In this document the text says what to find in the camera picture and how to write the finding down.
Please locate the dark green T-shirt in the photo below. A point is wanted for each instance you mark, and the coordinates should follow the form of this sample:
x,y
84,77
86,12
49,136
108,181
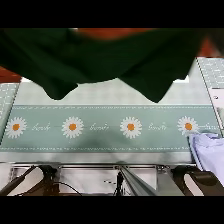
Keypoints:
x,y
100,60

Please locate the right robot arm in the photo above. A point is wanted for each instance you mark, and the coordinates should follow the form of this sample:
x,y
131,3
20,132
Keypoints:
x,y
206,180

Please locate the light purple garment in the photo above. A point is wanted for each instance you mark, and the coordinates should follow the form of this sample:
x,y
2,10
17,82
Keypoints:
x,y
210,153

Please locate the silver frame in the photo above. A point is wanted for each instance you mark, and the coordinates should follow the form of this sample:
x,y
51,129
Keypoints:
x,y
140,186

